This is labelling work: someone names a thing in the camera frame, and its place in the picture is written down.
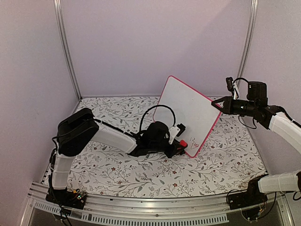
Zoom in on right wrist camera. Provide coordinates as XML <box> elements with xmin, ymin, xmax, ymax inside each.
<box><xmin>226</xmin><ymin>77</ymin><xmax>239</xmax><ymax>100</ymax></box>

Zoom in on red whiteboard eraser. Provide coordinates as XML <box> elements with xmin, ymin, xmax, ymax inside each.
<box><xmin>180</xmin><ymin>140</ymin><xmax>188</xmax><ymax>148</ymax></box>

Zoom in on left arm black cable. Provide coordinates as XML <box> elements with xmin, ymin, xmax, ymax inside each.
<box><xmin>138</xmin><ymin>104</ymin><xmax>177</xmax><ymax>137</ymax></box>

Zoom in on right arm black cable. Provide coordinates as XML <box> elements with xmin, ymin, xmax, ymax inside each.
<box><xmin>234</xmin><ymin>77</ymin><xmax>257</xmax><ymax>129</ymax></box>

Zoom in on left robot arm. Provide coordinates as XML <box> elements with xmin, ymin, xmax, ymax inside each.
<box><xmin>49</xmin><ymin>108</ymin><xmax>188</xmax><ymax>204</ymax></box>

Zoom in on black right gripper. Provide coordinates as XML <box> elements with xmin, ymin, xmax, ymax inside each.
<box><xmin>211</xmin><ymin>97</ymin><xmax>257</xmax><ymax>117</ymax></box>

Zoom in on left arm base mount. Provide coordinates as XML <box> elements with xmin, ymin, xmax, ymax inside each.
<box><xmin>46</xmin><ymin>188</ymin><xmax>87</xmax><ymax>210</ymax></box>

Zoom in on left aluminium frame post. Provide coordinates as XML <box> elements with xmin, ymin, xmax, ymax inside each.
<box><xmin>53</xmin><ymin>0</ymin><xmax>82</xmax><ymax>101</ymax></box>

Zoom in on floral patterned table mat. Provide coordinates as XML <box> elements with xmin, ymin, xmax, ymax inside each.
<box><xmin>46</xmin><ymin>96</ymin><xmax>269</xmax><ymax>198</ymax></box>

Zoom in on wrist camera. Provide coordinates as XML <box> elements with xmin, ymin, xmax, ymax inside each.
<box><xmin>168</xmin><ymin>123</ymin><xmax>186</xmax><ymax>144</ymax></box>
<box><xmin>226</xmin><ymin>77</ymin><xmax>239</xmax><ymax>100</ymax></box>

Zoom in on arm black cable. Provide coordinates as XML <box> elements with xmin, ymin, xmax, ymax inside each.
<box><xmin>234</xmin><ymin>77</ymin><xmax>257</xmax><ymax>129</ymax></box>
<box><xmin>138</xmin><ymin>104</ymin><xmax>177</xmax><ymax>137</ymax></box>

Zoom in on aluminium frame post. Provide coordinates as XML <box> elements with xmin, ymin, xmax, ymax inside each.
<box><xmin>53</xmin><ymin>0</ymin><xmax>82</xmax><ymax>101</ymax></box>
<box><xmin>236</xmin><ymin>0</ymin><xmax>259</xmax><ymax>88</ymax></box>

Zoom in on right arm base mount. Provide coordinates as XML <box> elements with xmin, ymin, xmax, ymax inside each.
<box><xmin>226</xmin><ymin>191</ymin><xmax>268</xmax><ymax>210</ymax></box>

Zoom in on pink framed whiteboard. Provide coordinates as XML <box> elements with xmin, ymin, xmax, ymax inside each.
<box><xmin>158</xmin><ymin>75</ymin><xmax>221</xmax><ymax>158</ymax></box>

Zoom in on front aluminium rail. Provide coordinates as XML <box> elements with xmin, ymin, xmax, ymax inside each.
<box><xmin>20</xmin><ymin>182</ymin><xmax>301</xmax><ymax>226</ymax></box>

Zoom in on right aluminium frame post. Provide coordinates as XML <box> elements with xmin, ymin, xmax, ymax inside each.
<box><xmin>236</xmin><ymin>0</ymin><xmax>259</xmax><ymax>88</ymax></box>

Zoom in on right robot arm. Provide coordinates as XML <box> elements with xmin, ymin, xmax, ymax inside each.
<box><xmin>211</xmin><ymin>77</ymin><xmax>301</xmax><ymax>205</ymax></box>

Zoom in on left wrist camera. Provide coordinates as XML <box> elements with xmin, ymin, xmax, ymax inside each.
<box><xmin>168</xmin><ymin>123</ymin><xmax>186</xmax><ymax>144</ymax></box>

